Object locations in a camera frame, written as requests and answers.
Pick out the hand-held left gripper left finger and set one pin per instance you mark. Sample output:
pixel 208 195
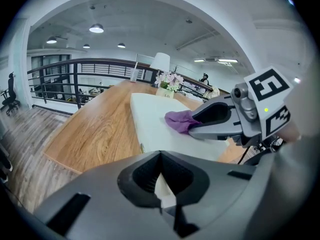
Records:
pixel 100 199

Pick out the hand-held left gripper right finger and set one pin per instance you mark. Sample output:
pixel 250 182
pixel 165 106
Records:
pixel 220 194

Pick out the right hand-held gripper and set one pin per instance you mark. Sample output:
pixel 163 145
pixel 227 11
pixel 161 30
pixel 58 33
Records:
pixel 267 86

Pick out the purple cloth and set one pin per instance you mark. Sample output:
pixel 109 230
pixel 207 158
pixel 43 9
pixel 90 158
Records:
pixel 180 120

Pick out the white paper sheet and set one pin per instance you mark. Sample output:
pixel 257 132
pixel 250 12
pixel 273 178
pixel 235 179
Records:
pixel 155 119

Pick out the person's right forearm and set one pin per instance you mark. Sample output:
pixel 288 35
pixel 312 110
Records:
pixel 287 132

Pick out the beige bag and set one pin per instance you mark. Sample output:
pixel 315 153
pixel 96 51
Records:
pixel 212 92

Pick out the ceiling tube light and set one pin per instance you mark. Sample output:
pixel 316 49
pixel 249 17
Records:
pixel 199 60
pixel 227 60

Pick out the pink flowers in pot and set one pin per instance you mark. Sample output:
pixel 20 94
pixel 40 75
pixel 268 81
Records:
pixel 170 80

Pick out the white table lamp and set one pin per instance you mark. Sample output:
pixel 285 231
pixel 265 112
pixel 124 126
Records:
pixel 160 61

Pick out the clear cup with straw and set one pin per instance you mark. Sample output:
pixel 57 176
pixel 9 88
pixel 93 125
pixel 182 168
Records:
pixel 134 75

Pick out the wooden table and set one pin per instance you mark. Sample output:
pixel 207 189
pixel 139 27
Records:
pixel 78 89

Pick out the small dome pendant lamp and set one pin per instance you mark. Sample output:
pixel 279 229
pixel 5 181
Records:
pixel 51 40
pixel 121 45
pixel 86 46

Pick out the black high-back office chair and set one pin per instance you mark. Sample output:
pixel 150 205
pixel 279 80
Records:
pixel 10 94

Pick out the large dome pendant lamp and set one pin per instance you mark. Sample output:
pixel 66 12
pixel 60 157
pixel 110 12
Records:
pixel 96 29

